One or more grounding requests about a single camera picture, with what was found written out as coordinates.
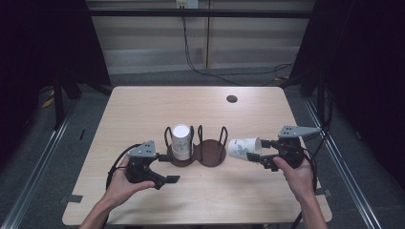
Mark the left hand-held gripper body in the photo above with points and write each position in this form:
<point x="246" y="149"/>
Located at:
<point x="140" y="168"/>

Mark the person's left hand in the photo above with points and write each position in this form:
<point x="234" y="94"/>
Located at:
<point x="119" y="187"/>

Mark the black horizontal frame bar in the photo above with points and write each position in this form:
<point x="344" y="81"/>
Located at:
<point x="191" y="13"/>

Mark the brown double cup holder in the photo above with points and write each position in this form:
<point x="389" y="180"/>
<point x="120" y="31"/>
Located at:
<point x="211" y="152"/>

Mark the aluminium floor rail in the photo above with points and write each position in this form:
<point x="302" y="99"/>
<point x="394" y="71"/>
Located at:
<point x="38" y="171"/>
<point x="347" y="178"/>

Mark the stack of floral paper cups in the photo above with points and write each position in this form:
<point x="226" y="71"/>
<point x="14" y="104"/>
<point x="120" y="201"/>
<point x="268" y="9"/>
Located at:
<point x="181" y="140"/>

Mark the person's right hand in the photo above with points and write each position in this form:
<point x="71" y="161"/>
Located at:
<point x="301" y="181"/>

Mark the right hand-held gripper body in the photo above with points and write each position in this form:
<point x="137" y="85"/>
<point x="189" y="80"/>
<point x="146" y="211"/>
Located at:
<point x="291" y="149"/>

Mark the black curtain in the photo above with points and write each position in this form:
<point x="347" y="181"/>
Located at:
<point x="359" y="79"/>
<point x="38" y="41"/>

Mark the white wall socket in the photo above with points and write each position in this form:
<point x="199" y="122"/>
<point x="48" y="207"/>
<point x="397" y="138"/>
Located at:
<point x="187" y="4"/>

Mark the black metal stand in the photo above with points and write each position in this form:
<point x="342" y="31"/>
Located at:
<point x="58" y="101"/>

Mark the grey tape strip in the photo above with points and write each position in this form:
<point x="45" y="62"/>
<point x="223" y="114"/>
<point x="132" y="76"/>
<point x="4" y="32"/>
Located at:
<point x="71" y="199"/>
<point x="323" y="192"/>

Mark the single floral paper cup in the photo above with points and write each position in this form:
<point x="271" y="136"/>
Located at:
<point x="243" y="149"/>

